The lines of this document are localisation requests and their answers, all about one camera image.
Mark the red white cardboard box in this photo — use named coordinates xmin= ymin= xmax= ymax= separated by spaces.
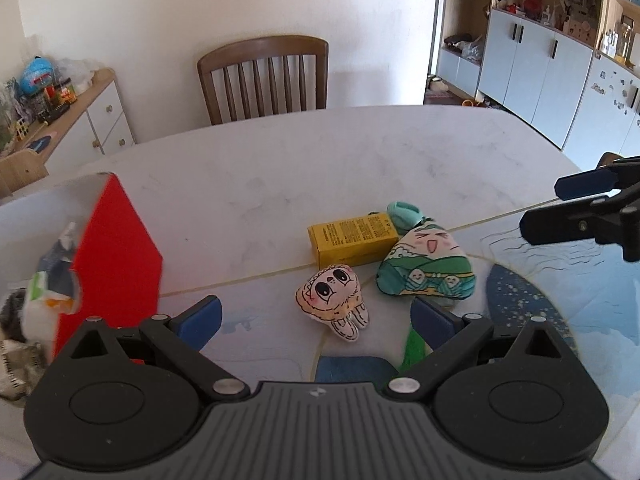
xmin=1 ymin=174 xmax=163 ymax=359

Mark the blue globe ball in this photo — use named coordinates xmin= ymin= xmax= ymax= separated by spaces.
xmin=18 ymin=56 xmax=54 ymax=96

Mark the yellow small carton box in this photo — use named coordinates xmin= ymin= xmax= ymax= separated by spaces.
xmin=307 ymin=212 xmax=399 ymax=269

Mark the white patterned tissue pack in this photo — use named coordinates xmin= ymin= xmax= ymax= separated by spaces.
xmin=21 ymin=222 xmax=79 ymax=352

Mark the white wooden side cabinet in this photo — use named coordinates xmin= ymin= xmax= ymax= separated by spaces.
xmin=1 ymin=68 xmax=136 ymax=197

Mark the teal round ball toy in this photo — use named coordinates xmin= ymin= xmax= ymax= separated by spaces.
xmin=386 ymin=202 xmax=426 ymax=234

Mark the green dumpling plush toy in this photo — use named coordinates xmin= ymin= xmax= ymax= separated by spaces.
xmin=376 ymin=218 xmax=476 ymax=300

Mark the white wall cabinet unit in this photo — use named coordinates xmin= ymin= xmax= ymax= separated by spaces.
xmin=435 ymin=0 xmax=639 ymax=169

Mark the silver foil snack bag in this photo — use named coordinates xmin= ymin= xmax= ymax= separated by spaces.
xmin=0 ymin=339 xmax=48 ymax=401

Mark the blue patterned placemat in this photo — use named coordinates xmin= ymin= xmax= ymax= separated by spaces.
xmin=210 ymin=214 xmax=639 ymax=479

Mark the orange label jar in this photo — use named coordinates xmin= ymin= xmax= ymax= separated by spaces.
xmin=58 ymin=82 xmax=77 ymax=105

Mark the brown wooden chair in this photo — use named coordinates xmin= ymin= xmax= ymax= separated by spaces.
xmin=196 ymin=35 xmax=330 ymax=126

